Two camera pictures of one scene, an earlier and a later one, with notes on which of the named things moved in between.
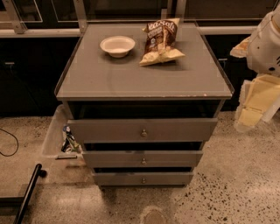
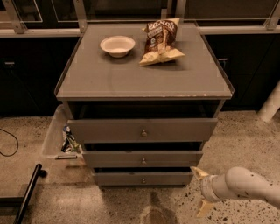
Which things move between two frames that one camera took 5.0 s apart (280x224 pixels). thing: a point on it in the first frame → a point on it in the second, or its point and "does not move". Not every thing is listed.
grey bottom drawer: x=146 y=179 does not move
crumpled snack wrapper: x=70 y=143 does not move
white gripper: x=264 y=49 → x=206 y=187
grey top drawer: x=145 y=129 does not move
